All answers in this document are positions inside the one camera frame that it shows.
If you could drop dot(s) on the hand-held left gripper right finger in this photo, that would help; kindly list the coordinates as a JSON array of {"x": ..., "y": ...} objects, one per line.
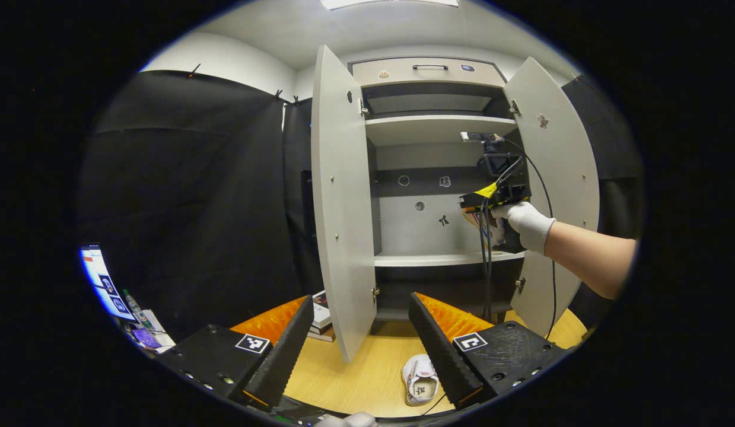
[{"x": 441, "y": 356}]

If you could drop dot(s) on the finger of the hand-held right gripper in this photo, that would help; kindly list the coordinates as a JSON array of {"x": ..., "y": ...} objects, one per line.
[{"x": 480, "y": 198}]

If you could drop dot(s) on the purple packet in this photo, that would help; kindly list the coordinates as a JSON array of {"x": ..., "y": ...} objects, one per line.
[{"x": 146, "y": 338}]

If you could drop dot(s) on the black backdrop cloth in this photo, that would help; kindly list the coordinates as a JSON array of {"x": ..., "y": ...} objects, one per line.
[
  {"x": 183, "y": 207},
  {"x": 616, "y": 148}
]

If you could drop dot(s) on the stack of books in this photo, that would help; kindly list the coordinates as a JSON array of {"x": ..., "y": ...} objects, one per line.
[{"x": 321, "y": 320}]

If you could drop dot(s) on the ceiling light panel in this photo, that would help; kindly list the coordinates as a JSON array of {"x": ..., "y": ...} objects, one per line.
[{"x": 391, "y": 3}]

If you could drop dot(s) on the grey shoe cabinet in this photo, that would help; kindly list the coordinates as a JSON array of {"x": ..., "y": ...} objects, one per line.
[{"x": 426, "y": 130}]

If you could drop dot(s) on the green plastic bottle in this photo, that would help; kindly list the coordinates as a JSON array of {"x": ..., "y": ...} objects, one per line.
[{"x": 136, "y": 307}]

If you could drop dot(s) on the computer monitor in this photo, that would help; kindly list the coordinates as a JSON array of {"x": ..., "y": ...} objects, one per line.
[{"x": 103, "y": 281}]

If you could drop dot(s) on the grey cabinet drawer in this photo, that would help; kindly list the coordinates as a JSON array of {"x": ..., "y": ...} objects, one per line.
[{"x": 426, "y": 74}]

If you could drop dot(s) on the grey shoe cabinet door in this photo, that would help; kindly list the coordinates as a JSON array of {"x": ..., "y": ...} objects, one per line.
[
  {"x": 572, "y": 154},
  {"x": 343, "y": 207}
]

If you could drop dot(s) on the white paper sheet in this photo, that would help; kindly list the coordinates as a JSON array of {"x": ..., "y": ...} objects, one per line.
[{"x": 162, "y": 335}]

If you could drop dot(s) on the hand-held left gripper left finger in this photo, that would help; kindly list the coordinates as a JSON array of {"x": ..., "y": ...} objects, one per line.
[{"x": 284, "y": 356}]

